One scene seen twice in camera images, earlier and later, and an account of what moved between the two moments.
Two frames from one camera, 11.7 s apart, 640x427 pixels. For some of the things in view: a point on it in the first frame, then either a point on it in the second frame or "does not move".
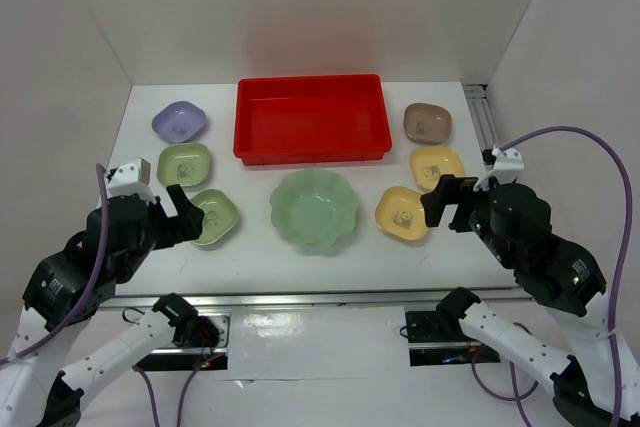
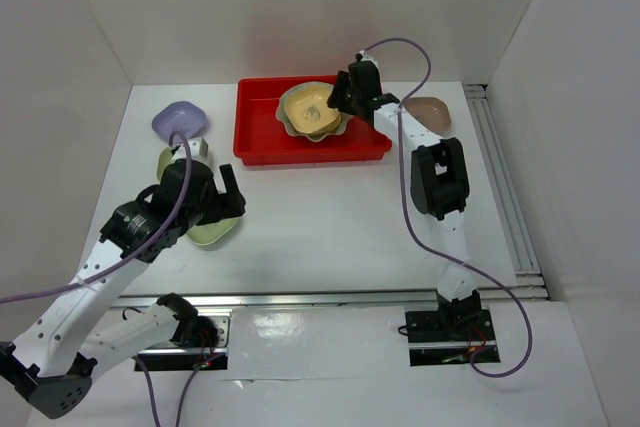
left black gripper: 189,216 to 224,205
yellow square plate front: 400,213 to 308,111
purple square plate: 178,121 does not move
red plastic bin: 296,119 does not move
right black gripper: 451,188 to 341,83
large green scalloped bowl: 315,207 to 282,114
